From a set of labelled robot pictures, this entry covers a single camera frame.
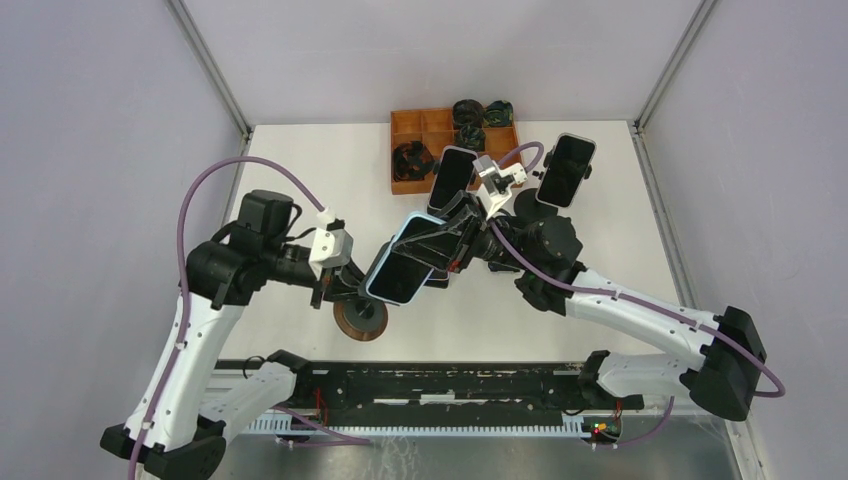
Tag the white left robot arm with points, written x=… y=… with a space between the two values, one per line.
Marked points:
x=175 y=432

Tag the dark rolled tie back left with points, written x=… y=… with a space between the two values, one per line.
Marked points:
x=467 y=112

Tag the blue-case smartphone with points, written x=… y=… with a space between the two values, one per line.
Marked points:
x=398 y=279

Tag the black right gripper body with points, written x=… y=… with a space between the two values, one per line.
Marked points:
x=490 y=245

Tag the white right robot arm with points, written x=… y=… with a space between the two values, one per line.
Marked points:
x=714 y=359

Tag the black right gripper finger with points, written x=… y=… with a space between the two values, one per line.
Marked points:
x=455 y=205
x=441 y=249

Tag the wooden compartment tray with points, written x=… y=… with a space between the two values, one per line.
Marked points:
x=434 y=128

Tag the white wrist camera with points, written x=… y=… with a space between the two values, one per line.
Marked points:
x=496 y=184
x=332 y=247

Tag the white-case smartphone on stand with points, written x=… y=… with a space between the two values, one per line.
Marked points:
x=456 y=173

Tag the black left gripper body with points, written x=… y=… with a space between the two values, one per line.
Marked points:
x=329 y=282

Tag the dark rolled tie back right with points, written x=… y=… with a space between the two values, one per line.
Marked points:
x=498 y=114

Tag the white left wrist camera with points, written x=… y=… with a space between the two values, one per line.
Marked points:
x=332 y=247

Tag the dark rolled tie middle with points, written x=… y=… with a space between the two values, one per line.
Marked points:
x=471 y=137

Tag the dark rolled tie in tray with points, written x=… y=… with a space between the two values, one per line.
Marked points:
x=411 y=161

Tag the black folding phone stand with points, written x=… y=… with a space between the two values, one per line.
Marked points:
x=438 y=279

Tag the white cable duct strip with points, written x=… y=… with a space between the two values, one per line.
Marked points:
x=281 y=424

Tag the black right pole phone stand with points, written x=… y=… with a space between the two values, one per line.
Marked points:
x=533 y=199

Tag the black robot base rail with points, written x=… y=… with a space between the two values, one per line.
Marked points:
x=436 y=394

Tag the wooden-base grey phone stand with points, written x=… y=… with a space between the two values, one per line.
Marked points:
x=362 y=320

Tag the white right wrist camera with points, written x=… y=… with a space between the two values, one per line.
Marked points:
x=496 y=184

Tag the white-case smartphone right stand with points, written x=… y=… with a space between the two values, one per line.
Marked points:
x=566 y=166

